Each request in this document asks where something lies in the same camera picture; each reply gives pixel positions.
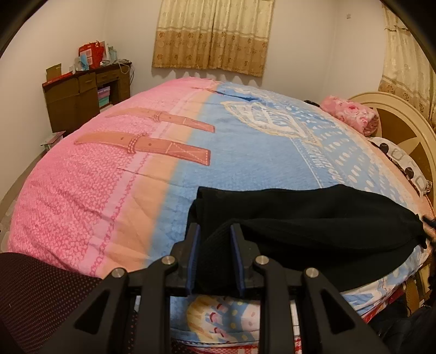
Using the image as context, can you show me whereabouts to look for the black trousers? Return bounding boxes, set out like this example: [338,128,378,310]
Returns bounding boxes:
[187,184,426,291]

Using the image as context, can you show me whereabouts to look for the person's right hand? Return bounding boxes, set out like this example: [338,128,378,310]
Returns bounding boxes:
[423,228,436,243]

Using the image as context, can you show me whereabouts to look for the white patterned pillow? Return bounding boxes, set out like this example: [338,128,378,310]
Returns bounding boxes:
[369,136,432,197]

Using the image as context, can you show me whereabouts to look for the cream wooden headboard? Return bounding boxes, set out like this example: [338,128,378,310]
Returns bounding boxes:
[349,91,436,199]

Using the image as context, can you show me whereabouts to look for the colourful patterned bedspread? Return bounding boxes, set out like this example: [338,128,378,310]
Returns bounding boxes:
[6,77,434,353]

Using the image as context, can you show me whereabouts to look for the pink floral folded blanket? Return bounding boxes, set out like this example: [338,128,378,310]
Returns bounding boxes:
[320,96,379,137]

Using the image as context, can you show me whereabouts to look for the dark red mesh chair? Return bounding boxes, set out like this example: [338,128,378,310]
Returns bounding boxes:
[1,253,137,353]

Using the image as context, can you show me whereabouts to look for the beige side curtain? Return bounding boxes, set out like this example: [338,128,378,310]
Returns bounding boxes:
[378,6,435,127]

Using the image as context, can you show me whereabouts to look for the small box on floor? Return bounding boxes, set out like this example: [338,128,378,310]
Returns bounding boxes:
[41,130,66,151]

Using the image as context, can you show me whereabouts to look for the stacked colourful books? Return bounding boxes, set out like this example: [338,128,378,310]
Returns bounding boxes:
[98,86,110,108]

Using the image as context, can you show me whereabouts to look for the dark wooden desk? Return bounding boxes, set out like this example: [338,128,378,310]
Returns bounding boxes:
[42,61,132,134]

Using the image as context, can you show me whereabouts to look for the brown cardboard box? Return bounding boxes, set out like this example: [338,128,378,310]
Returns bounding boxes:
[46,63,62,81]

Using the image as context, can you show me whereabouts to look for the red gift bag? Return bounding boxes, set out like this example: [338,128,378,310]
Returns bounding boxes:
[78,41,105,69]

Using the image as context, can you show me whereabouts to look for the beige window curtain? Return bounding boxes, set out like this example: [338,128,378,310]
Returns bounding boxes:
[152,0,274,77]

